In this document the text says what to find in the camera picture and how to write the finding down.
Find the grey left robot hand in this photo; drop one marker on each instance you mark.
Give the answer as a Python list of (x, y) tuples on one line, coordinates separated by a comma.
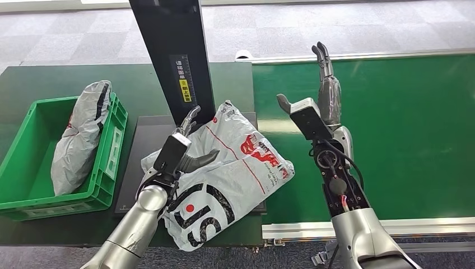
[(200, 159)]

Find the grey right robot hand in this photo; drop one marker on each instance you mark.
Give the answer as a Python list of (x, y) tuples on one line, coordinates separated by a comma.
[(330, 104)]

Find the white package red black print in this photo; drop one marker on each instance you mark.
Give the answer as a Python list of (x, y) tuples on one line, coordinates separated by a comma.
[(230, 174)]

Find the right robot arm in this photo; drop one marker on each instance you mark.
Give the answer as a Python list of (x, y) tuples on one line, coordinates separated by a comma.
[(356, 237)]

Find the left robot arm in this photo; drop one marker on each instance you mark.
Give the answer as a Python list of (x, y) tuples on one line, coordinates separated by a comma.
[(130, 230)]

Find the black inbound machine platform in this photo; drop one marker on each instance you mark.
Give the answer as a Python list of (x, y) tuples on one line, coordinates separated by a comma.
[(148, 137)]

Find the green conveyor belt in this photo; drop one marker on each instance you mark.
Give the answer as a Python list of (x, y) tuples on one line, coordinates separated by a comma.
[(408, 141)]

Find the grey plastic package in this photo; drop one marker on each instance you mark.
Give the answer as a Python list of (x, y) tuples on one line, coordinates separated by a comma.
[(79, 141)]

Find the black inbound machine column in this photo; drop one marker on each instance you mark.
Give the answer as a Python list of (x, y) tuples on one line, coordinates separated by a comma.
[(170, 33)]

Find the clear plastic hand cover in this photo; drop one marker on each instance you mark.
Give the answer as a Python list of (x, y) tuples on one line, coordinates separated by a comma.
[(330, 100)]

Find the yellow warning label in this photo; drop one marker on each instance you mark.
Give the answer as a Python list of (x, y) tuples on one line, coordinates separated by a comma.
[(185, 91)]

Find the green plastic crate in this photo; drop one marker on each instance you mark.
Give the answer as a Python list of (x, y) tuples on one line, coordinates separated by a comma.
[(29, 156)]

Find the dark green table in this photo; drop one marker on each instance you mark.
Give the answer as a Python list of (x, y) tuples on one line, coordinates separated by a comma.
[(37, 80)]

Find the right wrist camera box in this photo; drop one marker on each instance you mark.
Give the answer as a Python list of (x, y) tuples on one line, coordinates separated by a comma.
[(310, 120)]

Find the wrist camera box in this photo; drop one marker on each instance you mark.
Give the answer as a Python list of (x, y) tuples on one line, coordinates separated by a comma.
[(171, 150), (310, 120)]

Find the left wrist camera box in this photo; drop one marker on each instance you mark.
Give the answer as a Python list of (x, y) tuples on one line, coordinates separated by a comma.
[(171, 150)]

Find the aluminium conveyor side rail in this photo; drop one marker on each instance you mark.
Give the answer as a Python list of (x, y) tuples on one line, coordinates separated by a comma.
[(371, 56), (426, 224)]

